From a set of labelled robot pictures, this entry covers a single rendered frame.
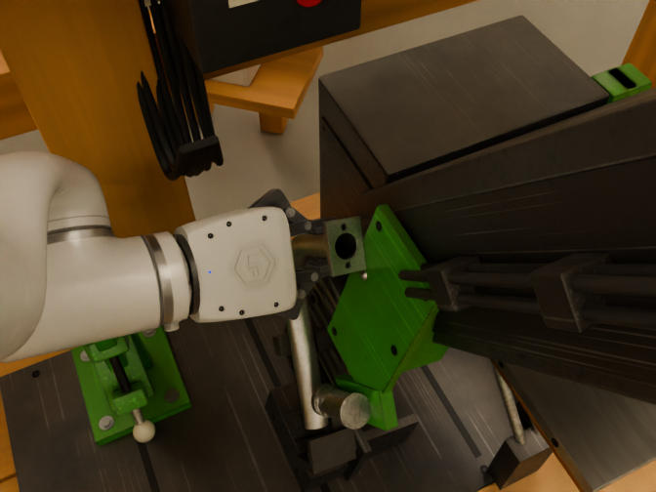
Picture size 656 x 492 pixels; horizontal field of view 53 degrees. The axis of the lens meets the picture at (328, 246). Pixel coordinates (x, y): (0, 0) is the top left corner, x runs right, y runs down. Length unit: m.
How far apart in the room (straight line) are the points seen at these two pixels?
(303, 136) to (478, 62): 1.72
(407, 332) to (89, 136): 0.42
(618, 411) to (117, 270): 0.50
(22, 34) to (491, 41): 0.54
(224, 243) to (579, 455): 0.39
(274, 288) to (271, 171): 1.80
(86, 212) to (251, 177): 1.84
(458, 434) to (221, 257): 0.46
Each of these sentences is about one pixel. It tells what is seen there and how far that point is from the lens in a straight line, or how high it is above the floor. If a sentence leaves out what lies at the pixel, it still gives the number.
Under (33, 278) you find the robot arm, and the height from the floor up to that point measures 1.42.
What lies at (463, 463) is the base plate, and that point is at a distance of 0.91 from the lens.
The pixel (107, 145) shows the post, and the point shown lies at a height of 1.21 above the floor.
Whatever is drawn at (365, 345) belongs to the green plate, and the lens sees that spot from 0.70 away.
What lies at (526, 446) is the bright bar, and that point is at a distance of 0.82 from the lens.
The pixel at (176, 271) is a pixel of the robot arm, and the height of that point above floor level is 1.29.
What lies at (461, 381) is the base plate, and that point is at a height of 0.90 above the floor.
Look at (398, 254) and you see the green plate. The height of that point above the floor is 1.26.
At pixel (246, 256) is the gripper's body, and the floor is 1.27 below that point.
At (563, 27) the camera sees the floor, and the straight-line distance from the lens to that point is 3.22.
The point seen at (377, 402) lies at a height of 1.10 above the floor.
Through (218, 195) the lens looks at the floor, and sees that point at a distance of 2.35.
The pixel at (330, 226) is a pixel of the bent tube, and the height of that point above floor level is 1.25.
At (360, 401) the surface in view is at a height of 1.09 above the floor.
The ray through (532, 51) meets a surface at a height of 1.24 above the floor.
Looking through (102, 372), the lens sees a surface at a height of 1.00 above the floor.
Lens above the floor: 1.75
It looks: 54 degrees down
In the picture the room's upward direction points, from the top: straight up
